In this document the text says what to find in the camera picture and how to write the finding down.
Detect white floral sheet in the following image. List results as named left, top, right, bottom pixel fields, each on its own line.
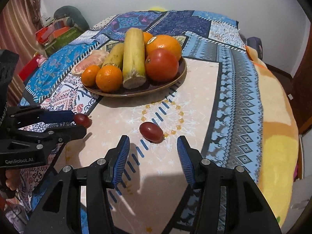
left=5, top=200, right=32, bottom=234

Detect red gift bag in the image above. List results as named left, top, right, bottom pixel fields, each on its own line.
left=35, top=26, right=55, bottom=44

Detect yellow orange fleece blanket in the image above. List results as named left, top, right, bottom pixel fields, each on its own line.
left=245, top=45, right=304, bottom=227

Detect patchwork blue blanket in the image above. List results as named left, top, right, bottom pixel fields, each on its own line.
left=18, top=10, right=269, bottom=234

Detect brown striped curtain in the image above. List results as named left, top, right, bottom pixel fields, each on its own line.
left=0, top=0, right=43, bottom=98

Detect dark grey bag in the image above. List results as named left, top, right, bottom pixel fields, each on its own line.
left=246, top=36, right=264, bottom=60

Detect grey plush cushion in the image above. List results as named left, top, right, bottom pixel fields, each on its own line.
left=54, top=5, right=90, bottom=31

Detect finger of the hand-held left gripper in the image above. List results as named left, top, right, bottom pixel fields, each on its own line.
left=5, top=124, right=87, bottom=151
left=7, top=105, right=75, bottom=128

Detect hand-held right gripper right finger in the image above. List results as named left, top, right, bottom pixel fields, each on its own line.
left=177, top=136, right=283, bottom=234

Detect large orange with sticker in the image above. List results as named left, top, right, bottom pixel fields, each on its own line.
left=142, top=32, right=154, bottom=46
left=145, top=35, right=183, bottom=58

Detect green bag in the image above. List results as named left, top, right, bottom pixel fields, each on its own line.
left=45, top=28, right=84, bottom=55

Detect red grape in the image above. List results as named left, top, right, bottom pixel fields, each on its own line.
left=74, top=113, right=93, bottom=129
left=139, top=122, right=164, bottom=144

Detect red box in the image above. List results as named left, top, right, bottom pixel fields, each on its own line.
left=18, top=58, right=39, bottom=81

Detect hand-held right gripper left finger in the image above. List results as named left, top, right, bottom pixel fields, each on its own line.
left=23, top=135, right=131, bottom=234

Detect short sugarcane piece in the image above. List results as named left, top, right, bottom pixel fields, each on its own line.
left=101, top=43, right=125, bottom=70

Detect red tomato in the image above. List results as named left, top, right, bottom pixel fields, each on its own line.
left=145, top=48, right=179, bottom=83

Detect dark purple plate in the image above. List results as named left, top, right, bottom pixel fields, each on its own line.
left=82, top=56, right=188, bottom=97

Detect peeled pomelo segment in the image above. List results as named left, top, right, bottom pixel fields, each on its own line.
left=71, top=51, right=109, bottom=75

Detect person's left hand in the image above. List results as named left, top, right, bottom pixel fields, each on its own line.
left=4, top=169, right=20, bottom=192

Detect wooden door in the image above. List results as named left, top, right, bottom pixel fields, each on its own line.
left=290, top=36, right=312, bottom=137

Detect small tangerine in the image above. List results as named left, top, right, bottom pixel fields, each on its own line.
left=81, top=65, right=101, bottom=87
left=96, top=65, right=123, bottom=93

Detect long sugarcane piece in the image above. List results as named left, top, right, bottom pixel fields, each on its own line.
left=122, top=27, right=147, bottom=90

